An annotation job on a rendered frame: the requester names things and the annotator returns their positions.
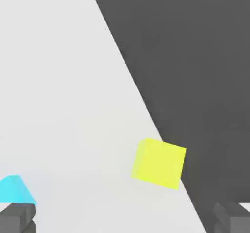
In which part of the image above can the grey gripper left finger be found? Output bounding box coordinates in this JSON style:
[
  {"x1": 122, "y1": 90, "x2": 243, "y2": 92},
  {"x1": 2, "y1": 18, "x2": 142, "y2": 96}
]
[{"x1": 0, "y1": 202, "x2": 37, "y2": 233}]

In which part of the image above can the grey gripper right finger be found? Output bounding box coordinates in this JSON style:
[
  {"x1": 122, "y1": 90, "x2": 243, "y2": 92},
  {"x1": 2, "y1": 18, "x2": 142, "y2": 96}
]
[{"x1": 212, "y1": 201, "x2": 250, "y2": 233}]

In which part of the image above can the small cyan cube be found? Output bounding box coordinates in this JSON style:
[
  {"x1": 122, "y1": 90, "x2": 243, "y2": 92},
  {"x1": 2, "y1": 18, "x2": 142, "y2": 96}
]
[{"x1": 0, "y1": 174, "x2": 37, "y2": 206}]

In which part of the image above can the small yellow cube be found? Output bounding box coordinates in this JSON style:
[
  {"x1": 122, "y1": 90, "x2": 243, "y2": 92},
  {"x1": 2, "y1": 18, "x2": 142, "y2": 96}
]
[{"x1": 130, "y1": 137, "x2": 187, "y2": 191}]

